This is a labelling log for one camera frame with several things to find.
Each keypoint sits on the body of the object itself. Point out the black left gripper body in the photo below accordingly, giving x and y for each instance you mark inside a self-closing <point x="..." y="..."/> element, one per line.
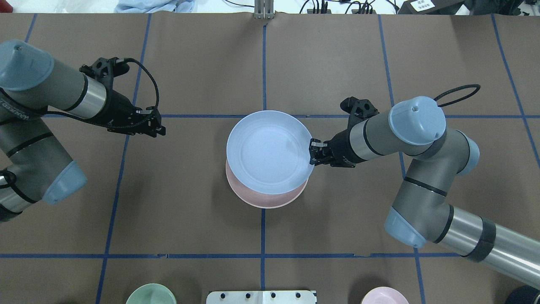
<point x="119" y="105"/>

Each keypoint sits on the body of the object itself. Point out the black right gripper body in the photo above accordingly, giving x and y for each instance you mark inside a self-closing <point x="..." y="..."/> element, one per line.
<point x="341" y="148"/>

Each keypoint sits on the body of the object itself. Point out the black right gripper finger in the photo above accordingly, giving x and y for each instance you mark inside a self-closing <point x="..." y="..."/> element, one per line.
<point x="318" y="152"/>

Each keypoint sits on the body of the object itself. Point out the blue plate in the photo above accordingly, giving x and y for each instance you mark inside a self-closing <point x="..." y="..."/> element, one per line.
<point x="268" y="152"/>

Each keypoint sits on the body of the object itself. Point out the pink plate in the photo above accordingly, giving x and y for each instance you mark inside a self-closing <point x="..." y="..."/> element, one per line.
<point x="261" y="200"/>

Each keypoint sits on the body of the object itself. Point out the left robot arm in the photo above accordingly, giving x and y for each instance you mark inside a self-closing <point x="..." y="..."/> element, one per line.
<point x="35" y="84"/>

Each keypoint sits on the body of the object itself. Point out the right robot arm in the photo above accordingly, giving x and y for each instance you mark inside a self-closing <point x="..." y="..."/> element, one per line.
<point x="420" y="214"/>

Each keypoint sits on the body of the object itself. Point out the light blue cloth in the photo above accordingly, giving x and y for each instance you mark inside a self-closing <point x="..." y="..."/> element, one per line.
<point x="151" y="6"/>

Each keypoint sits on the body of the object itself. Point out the pink bowl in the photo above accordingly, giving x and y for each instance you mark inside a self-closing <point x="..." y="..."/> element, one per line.
<point x="384" y="295"/>

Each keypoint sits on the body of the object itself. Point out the black box with label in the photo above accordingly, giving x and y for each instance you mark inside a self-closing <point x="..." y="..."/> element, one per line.
<point x="430" y="7"/>

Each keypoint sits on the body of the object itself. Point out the green bowl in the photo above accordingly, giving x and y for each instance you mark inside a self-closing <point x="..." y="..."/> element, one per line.
<point x="152" y="293"/>

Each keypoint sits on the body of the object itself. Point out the dark blue pot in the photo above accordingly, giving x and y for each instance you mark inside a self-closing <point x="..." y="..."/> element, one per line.
<point x="525" y="294"/>

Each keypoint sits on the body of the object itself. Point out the aluminium frame post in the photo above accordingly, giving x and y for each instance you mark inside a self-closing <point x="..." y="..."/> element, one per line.
<point x="264" y="9"/>

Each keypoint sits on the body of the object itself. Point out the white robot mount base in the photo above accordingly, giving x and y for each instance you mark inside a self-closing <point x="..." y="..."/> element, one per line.
<point x="262" y="297"/>

